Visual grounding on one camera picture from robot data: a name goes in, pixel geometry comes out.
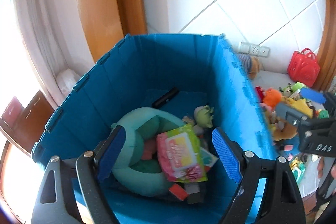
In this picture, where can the black remote in bin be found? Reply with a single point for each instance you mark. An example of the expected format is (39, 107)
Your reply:
(165, 98)

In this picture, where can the teal plush ring cushion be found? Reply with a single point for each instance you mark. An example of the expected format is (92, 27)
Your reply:
(140, 125)

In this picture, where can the brown bear striped shirt plush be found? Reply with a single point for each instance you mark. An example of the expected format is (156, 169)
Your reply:
(251, 65)

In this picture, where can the yellow Pikachu plush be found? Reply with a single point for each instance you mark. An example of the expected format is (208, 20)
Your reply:
(299, 105)

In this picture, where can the pink wet wipes pack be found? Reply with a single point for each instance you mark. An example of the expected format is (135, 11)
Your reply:
(179, 155)

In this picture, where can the small green plush figure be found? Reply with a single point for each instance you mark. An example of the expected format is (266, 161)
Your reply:
(203, 116)

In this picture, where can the blue plastic storage bin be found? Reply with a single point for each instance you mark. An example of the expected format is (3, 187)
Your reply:
(139, 70)

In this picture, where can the orange plush toy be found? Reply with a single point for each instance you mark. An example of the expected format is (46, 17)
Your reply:
(272, 97)

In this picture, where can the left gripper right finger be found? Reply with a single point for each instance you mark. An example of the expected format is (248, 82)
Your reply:
(244, 168)

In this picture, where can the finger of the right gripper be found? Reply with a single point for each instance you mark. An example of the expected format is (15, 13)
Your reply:
(289, 114)
(313, 95)

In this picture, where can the green bird plush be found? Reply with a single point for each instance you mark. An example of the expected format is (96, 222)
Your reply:
(290, 89)

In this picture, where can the red block in bin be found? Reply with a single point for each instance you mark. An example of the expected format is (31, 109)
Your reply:
(178, 191)

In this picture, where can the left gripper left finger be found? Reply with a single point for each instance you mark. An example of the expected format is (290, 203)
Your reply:
(95, 166)

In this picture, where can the red toy handbag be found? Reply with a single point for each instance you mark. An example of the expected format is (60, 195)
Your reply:
(303, 67)

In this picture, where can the white curtain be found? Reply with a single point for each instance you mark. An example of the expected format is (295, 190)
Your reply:
(55, 40)

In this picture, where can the white wall socket strip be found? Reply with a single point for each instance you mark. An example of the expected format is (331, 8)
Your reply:
(253, 49)

